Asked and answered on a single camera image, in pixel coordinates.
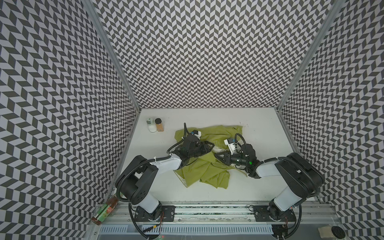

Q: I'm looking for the green and cream printed jacket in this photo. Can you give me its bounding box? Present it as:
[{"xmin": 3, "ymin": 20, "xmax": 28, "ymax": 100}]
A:
[{"xmin": 175, "ymin": 125, "xmax": 243, "ymax": 189}]

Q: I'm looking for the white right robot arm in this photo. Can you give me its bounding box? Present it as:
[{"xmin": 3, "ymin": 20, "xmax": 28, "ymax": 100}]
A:
[{"xmin": 214, "ymin": 144, "xmax": 325, "ymax": 222}]

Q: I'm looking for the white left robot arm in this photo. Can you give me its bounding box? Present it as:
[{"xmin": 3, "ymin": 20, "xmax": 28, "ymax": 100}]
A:
[{"xmin": 115, "ymin": 125, "xmax": 215, "ymax": 220}]

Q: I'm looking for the orange spice jar black lid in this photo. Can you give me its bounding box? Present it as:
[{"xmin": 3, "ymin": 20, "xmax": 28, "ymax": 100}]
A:
[{"xmin": 155, "ymin": 118, "xmax": 164, "ymax": 132}]

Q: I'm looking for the white spice jar green lid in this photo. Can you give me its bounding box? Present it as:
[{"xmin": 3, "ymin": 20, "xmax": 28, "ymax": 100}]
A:
[{"xmin": 146, "ymin": 118, "xmax": 157, "ymax": 133}]

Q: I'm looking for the brown sauce bottle green label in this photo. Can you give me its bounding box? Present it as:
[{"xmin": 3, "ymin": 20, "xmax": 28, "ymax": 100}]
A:
[{"xmin": 91, "ymin": 195, "xmax": 119, "ymax": 225}]

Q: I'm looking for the black round puck on sponge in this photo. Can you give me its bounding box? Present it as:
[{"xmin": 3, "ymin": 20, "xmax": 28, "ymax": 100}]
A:
[{"xmin": 318, "ymin": 226, "xmax": 347, "ymax": 240}]

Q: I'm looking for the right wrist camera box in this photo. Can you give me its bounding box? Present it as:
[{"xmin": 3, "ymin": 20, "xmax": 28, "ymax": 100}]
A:
[{"xmin": 224, "ymin": 138, "xmax": 241, "ymax": 155}]

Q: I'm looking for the metal base rail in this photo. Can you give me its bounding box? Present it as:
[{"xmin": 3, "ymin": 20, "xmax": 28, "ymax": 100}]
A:
[{"xmin": 92, "ymin": 201, "xmax": 340, "ymax": 226}]

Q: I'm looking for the aluminium left corner post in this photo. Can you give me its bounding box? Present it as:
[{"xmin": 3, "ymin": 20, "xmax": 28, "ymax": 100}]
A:
[{"xmin": 81, "ymin": 0, "xmax": 142, "ymax": 112}]

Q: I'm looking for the aluminium corner post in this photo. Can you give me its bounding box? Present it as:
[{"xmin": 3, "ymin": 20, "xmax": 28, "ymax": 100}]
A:
[
  {"xmin": 81, "ymin": 0, "xmax": 142, "ymax": 112},
  {"xmin": 275, "ymin": 0, "xmax": 346, "ymax": 111}
]

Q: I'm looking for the aluminium right corner post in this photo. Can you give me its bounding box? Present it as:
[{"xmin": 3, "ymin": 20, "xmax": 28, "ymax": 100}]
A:
[{"xmin": 275, "ymin": 0, "xmax": 346, "ymax": 111}]

